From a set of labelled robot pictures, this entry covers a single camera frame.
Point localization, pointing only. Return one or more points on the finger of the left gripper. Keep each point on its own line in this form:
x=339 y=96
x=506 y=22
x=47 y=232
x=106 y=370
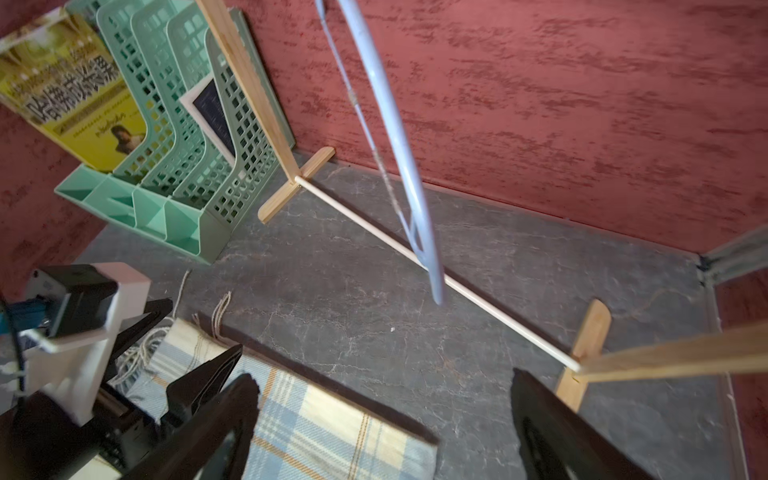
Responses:
x=187 y=394
x=154 y=312

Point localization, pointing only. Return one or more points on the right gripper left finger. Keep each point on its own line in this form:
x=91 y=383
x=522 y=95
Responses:
x=214 y=444

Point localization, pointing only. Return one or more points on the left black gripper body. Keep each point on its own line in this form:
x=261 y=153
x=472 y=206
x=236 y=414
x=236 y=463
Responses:
x=39 y=440

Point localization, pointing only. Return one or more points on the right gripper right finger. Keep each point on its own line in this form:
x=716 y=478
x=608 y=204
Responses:
x=556 y=443

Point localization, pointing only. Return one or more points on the plaid beige blue scarf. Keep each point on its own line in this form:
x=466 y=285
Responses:
x=308 y=426

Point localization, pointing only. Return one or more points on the wooden clothes rack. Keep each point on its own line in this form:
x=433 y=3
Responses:
x=741 y=350

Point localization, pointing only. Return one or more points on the light blue clothes hanger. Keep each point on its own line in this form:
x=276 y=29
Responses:
x=418 y=226

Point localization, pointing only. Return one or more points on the green plastic file organizer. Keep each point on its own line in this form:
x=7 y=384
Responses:
x=176 y=188

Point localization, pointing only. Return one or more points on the dark thin book in organizer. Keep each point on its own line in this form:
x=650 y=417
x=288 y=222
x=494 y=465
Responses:
x=203 y=103

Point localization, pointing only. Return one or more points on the yellow book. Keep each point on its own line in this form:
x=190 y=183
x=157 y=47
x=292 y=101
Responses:
x=57 y=73

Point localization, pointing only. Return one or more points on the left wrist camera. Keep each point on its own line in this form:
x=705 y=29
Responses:
x=65 y=331

